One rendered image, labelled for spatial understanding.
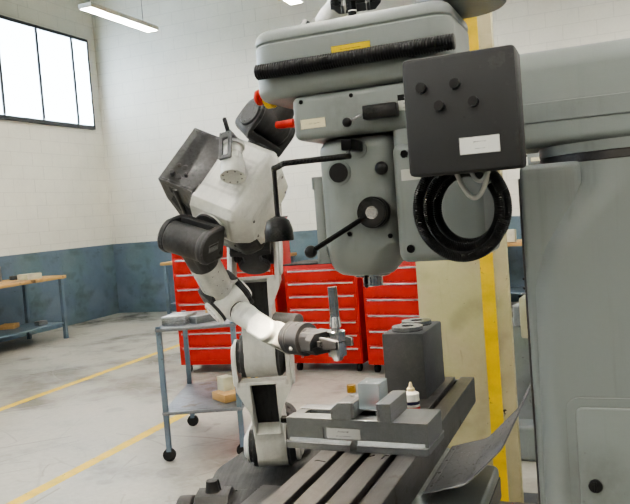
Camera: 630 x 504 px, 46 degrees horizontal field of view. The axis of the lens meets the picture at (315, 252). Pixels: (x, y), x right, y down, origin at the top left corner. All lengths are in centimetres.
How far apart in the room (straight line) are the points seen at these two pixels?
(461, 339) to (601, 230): 209
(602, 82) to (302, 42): 64
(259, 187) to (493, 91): 92
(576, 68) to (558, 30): 933
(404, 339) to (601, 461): 76
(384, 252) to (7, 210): 1013
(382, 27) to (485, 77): 38
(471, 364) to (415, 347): 144
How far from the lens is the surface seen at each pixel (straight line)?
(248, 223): 207
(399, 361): 215
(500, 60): 136
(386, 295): 652
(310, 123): 170
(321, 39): 171
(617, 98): 159
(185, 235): 203
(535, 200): 154
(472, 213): 160
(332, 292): 188
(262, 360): 241
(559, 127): 159
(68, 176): 1264
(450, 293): 352
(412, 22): 165
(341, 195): 170
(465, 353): 355
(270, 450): 259
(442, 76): 137
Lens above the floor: 146
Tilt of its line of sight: 3 degrees down
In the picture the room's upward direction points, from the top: 5 degrees counter-clockwise
